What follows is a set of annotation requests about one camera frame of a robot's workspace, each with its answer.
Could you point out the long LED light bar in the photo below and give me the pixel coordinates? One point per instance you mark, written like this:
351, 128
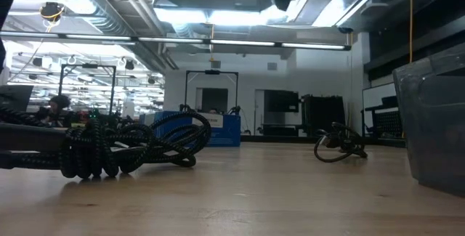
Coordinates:
239, 42

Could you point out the whiteboard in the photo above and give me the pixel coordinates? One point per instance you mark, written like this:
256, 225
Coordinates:
374, 96

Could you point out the black cabinet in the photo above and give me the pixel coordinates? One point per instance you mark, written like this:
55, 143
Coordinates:
323, 114

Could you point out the black pegboard desk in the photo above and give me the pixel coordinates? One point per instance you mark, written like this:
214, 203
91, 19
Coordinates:
388, 123

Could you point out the blue game controller box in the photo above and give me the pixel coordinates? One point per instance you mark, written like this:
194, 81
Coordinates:
227, 134

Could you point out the grey translucent plastic bin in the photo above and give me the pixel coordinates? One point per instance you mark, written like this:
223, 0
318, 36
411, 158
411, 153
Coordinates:
436, 120

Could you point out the person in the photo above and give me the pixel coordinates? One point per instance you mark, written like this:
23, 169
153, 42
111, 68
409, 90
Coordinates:
60, 103

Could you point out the black computer monitor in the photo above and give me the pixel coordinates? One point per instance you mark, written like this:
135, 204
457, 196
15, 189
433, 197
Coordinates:
14, 98

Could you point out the black wall screen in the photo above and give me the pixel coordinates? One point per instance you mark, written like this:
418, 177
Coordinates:
281, 101

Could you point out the black background rig frame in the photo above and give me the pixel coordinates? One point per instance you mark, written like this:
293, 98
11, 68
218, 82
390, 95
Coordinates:
89, 65
212, 72

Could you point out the black metal table frame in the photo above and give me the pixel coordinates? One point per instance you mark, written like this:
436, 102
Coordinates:
283, 138

